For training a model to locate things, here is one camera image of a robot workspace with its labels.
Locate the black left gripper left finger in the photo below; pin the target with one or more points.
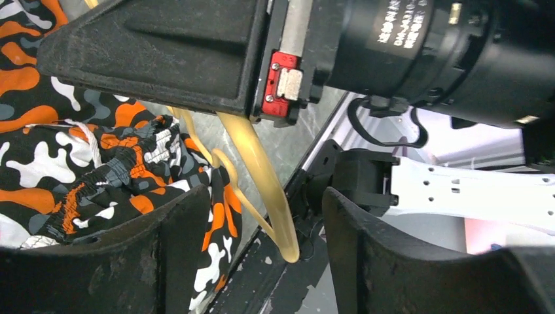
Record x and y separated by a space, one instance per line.
146 265

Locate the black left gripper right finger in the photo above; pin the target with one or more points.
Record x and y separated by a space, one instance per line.
377 268

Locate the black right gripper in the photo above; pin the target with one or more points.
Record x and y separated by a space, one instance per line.
301 41

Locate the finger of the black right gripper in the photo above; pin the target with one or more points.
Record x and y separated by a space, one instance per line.
200 55

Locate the cream yellow hanger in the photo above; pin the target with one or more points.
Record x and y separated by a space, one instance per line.
256 173

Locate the orange camo shorts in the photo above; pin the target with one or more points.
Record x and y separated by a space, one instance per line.
76 161

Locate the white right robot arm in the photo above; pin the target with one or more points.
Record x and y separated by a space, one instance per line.
528 206

